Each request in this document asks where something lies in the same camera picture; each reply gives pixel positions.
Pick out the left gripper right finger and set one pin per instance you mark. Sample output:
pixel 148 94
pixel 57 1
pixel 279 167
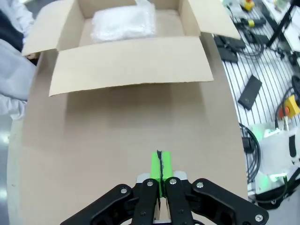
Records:
pixel 180 201

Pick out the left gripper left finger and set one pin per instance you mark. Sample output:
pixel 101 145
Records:
pixel 145 201

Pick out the brown cardboard shipping box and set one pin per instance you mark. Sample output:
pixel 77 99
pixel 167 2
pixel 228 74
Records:
pixel 131 65

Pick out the clear plastic bag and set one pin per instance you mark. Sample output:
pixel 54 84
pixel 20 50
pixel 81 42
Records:
pixel 124 21

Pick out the black flat rectangular device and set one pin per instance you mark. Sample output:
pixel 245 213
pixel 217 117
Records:
pixel 249 92

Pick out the yellow emergency stop button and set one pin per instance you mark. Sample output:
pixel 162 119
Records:
pixel 248 4
pixel 290 105

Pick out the black power adapter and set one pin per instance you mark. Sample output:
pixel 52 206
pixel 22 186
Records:
pixel 230 43
pixel 228 55

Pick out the person in white lab coat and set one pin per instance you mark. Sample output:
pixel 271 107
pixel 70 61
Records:
pixel 11 70

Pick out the black tool with yellow band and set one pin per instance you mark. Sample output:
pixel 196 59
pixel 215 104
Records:
pixel 252 23

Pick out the black stand leg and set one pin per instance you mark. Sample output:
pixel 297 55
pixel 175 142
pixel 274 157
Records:
pixel 281 23

